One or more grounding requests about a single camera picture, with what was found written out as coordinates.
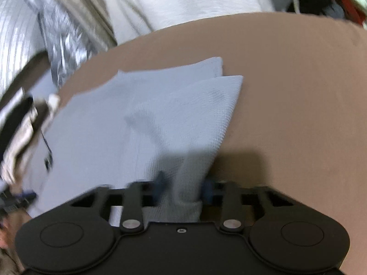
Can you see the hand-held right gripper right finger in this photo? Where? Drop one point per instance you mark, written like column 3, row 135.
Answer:
column 207, row 192

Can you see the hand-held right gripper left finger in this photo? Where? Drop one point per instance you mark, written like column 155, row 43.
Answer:
column 159, row 189

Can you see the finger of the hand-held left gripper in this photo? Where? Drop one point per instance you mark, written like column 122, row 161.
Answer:
column 24, row 198

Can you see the light blue ribbed t-shirt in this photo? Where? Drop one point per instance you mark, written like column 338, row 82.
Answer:
column 143, row 114

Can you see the silver foil sheet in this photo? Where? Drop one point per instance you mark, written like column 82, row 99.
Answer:
column 68, row 43

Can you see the beige curtain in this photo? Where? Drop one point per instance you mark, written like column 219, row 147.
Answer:
column 107, row 34

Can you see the white textured quilt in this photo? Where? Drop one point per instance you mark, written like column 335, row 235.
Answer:
column 177, row 0

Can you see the red garment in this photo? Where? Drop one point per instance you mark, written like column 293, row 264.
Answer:
column 348, row 5

